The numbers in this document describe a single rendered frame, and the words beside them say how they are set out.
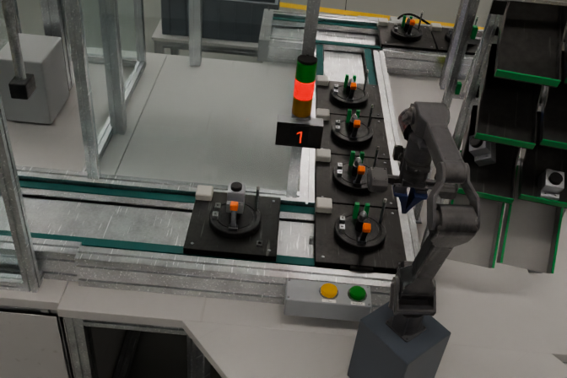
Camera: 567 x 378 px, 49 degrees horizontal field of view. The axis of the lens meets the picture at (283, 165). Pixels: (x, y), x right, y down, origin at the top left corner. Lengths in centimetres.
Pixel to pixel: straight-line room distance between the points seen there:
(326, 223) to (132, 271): 53
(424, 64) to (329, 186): 107
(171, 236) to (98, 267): 22
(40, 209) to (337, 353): 91
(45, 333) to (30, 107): 84
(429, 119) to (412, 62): 155
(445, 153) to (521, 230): 65
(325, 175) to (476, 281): 53
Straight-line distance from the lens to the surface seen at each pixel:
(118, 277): 166
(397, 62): 275
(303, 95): 157
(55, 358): 189
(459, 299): 178
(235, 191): 162
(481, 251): 170
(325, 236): 169
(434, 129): 120
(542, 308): 186
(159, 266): 160
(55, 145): 222
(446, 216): 109
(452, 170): 111
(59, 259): 170
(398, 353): 135
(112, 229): 178
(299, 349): 157
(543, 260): 176
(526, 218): 175
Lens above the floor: 211
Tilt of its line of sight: 36 degrees down
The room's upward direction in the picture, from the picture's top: 6 degrees clockwise
